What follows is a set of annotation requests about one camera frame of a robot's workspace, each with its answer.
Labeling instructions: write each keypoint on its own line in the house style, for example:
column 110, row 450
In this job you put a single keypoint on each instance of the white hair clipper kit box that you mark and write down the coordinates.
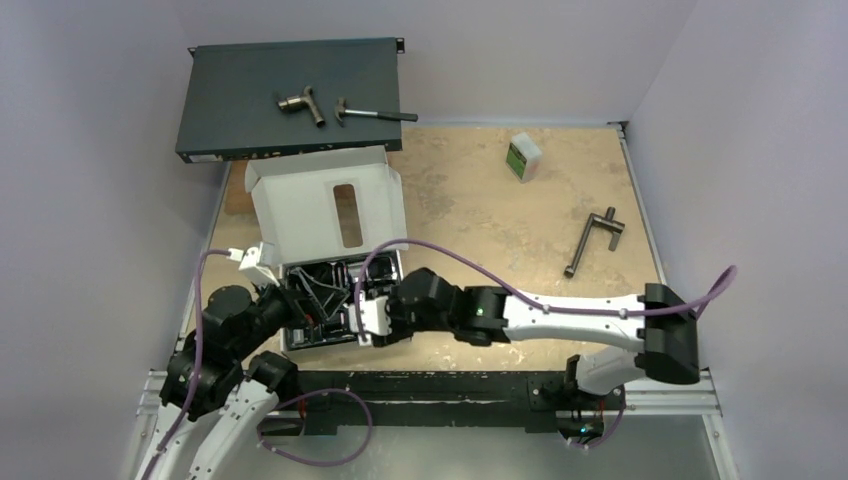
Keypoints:
column 313, row 237

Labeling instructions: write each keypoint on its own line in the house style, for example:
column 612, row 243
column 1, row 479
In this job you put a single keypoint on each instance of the small claw hammer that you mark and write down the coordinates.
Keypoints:
column 371, row 114

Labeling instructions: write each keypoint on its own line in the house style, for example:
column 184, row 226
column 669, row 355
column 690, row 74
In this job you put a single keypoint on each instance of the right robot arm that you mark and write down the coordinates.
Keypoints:
column 649, row 335

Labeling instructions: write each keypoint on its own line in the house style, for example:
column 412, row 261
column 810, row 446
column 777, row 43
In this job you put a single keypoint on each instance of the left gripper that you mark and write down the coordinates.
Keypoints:
column 326, row 297

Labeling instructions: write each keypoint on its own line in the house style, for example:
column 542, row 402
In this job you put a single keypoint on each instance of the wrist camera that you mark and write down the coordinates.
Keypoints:
column 255, row 263
column 374, row 319

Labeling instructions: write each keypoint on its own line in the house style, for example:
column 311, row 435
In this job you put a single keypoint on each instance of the metal pipe tee fitting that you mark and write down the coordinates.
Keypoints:
column 303, row 100

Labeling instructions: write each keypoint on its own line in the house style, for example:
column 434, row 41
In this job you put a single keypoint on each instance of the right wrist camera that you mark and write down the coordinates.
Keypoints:
column 374, row 319

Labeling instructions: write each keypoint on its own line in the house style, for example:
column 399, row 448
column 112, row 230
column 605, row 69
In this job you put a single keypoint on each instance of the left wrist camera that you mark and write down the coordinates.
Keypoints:
column 255, row 263

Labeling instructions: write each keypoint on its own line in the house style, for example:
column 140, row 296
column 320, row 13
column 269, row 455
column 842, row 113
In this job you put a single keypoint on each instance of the wooden board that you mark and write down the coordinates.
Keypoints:
column 235, row 192

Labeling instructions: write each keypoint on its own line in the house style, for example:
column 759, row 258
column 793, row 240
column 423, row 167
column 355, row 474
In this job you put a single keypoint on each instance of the white foam block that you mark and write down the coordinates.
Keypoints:
column 523, row 157

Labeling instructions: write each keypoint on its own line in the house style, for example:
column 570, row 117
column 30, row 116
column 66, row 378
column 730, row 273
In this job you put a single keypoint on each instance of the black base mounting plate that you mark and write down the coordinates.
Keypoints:
column 532, row 401

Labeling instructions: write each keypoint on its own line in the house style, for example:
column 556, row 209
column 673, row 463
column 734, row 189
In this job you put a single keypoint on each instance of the black plastic insert tray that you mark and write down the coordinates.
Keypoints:
column 323, row 332

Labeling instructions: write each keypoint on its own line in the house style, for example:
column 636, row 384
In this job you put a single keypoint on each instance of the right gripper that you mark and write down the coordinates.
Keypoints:
column 383, row 291

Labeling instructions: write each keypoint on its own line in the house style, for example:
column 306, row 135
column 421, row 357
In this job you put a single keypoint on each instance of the dark rack-mount equipment case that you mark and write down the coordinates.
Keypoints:
column 260, row 100

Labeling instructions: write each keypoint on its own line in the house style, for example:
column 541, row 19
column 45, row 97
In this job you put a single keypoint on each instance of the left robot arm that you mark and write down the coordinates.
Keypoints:
column 218, row 389

